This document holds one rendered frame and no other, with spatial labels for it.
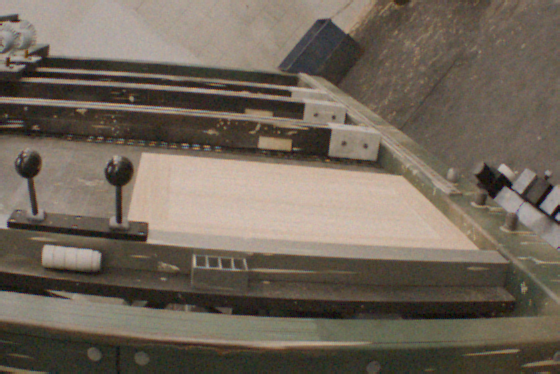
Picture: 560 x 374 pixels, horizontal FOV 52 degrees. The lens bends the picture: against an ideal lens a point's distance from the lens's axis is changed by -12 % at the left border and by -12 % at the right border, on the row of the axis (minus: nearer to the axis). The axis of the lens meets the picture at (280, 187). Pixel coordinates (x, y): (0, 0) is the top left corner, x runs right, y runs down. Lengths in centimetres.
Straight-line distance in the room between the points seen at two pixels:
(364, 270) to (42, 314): 46
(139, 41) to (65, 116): 343
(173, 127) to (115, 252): 71
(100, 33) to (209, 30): 168
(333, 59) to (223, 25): 138
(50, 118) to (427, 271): 97
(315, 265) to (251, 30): 557
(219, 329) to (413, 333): 20
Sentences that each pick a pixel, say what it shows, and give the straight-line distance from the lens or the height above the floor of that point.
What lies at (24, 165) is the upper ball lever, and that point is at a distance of 76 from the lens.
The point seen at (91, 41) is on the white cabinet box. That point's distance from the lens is 496.
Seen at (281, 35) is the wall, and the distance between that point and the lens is 639.
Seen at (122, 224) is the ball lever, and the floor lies 139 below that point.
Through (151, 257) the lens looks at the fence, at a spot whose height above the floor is 133.
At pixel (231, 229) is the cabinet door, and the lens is 95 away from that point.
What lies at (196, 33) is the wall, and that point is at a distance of 631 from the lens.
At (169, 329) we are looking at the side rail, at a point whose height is 133.
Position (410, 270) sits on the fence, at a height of 103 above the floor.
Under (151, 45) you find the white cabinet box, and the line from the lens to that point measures 492.
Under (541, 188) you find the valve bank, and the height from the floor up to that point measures 76.
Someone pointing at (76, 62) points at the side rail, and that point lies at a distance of 268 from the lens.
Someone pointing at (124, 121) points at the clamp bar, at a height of 143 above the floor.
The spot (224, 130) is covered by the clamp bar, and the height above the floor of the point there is 122.
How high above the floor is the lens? 151
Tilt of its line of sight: 18 degrees down
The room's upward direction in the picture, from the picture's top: 52 degrees counter-clockwise
